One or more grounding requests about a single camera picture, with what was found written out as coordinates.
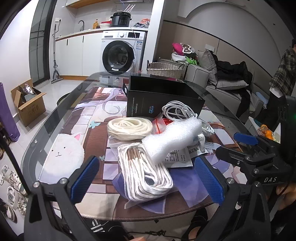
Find white kitchen cabinet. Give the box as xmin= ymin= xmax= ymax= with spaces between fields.
xmin=55 ymin=31 xmax=103 ymax=77

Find black jacket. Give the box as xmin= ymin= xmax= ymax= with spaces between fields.
xmin=210 ymin=54 xmax=254 ymax=119

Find printed paper label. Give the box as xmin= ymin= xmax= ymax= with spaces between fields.
xmin=165 ymin=143 xmax=210 ymax=168

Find grey upright pillow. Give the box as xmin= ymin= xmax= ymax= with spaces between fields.
xmin=198 ymin=49 xmax=218 ymax=85

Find black cardboard box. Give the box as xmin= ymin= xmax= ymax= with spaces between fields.
xmin=126 ymin=75 xmax=206 ymax=118

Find glass sliding door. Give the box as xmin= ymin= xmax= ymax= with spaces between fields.
xmin=29 ymin=0 xmax=57 ymax=81

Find brown cardboard box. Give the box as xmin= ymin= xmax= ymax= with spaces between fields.
xmin=11 ymin=79 xmax=47 ymax=127

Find black pressure cooker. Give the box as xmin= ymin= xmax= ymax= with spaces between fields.
xmin=110 ymin=11 xmax=132 ymax=28

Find wicker basket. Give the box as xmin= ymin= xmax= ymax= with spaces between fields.
xmin=146 ymin=60 xmax=186 ymax=80

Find white router antennas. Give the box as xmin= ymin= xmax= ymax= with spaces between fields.
xmin=117 ymin=3 xmax=136 ymax=13

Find white washing machine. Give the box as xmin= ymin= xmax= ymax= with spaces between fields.
xmin=100 ymin=30 xmax=147 ymax=75

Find red plastic bag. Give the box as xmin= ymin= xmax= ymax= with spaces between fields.
xmin=151 ymin=113 xmax=173 ymax=135

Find bagged white shoelaces copper tips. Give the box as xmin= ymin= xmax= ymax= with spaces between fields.
xmin=110 ymin=141 xmax=185 ymax=208

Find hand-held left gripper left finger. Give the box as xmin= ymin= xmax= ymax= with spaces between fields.
xmin=17 ymin=156 xmax=102 ymax=241

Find pink cloth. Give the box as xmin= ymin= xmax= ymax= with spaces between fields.
xmin=172 ymin=43 xmax=186 ymax=55

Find clothes on counter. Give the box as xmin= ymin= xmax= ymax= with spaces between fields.
xmin=134 ymin=19 xmax=150 ymax=29

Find grey sofa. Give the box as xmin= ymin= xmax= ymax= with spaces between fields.
xmin=185 ymin=64 xmax=271 ymax=121

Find white foam wrap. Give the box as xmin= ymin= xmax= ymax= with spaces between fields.
xmin=142 ymin=116 xmax=204 ymax=164

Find purple rolled mat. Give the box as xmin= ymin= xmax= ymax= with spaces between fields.
xmin=0 ymin=82 xmax=20 ymax=142

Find cream shoelace coil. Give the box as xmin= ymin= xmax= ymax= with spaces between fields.
xmin=107 ymin=116 xmax=153 ymax=141

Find grey mop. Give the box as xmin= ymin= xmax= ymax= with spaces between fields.
xmin=50 ymin=23 xmax=63 ymax=84

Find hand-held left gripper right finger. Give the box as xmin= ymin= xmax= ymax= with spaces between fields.
xmin=183 ymin=156 xmax=272 ymax=241

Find grey flat pillow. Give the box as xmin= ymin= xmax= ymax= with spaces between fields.
xmin=215 ymin=79 xmax=249 ymax=91

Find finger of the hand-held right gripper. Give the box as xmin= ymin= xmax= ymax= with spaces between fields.
xmin=233 ymin=132 xmax=278 ymax=156
xmin=216 ymin=146 xmax=274 ymax=172

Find person's right hand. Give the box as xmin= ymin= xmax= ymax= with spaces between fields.
xmin=276 ymin=183 xmax=296 ymax=211

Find white cloth pile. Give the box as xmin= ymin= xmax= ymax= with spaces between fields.
xmin=171 ymin=53 xmax=188 ymax=63

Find printed table mat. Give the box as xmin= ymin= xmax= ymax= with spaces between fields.
xmin=38 ymin=87 xmax=245 ymax=223

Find white cable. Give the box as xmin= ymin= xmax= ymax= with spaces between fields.
xmin=161 ymin=100 xmax=215 ymax=140

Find pile of shoes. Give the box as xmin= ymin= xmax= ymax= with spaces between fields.
xmin=0 ymin=164 xmax=28 ymax=223

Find plush mask toy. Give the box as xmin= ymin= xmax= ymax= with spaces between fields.
xmin=180 ymin=43 xmax=197 ymax=54

